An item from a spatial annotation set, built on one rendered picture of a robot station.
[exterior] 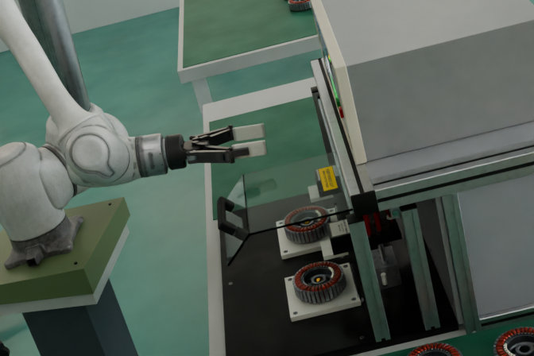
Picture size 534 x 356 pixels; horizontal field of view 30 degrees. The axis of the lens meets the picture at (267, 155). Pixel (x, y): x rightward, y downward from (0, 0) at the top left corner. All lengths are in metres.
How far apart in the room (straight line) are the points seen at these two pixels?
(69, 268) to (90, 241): 0.12
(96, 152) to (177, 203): 2.41
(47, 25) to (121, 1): 4.43
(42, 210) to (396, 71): 1.06
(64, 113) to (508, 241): 0.89
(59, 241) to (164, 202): 1.84
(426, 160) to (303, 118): 1.17
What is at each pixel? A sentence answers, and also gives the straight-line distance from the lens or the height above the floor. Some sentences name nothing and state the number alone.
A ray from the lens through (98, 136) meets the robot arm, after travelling 1.94.
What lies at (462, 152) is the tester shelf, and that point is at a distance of 1.87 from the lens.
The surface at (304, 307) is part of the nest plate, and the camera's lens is 2.13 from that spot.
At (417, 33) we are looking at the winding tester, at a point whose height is 1.32.
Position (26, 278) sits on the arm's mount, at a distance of 2.51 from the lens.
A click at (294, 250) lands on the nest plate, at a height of 0.78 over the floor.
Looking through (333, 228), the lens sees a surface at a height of 0.92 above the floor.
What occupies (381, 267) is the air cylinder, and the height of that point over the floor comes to 0.82.
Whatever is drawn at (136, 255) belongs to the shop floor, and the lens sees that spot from 4.06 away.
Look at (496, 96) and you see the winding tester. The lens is 1.90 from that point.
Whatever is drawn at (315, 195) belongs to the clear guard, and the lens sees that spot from 1.94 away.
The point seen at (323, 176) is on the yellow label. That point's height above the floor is 1.07.
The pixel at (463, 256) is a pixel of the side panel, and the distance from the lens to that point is 1.92.
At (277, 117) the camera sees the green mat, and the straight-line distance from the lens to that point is 3.04.
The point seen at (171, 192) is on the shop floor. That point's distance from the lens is 4.43.
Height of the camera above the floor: 2.02
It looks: 27 degrees down
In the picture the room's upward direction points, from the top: 15 degrees counter-clockwise
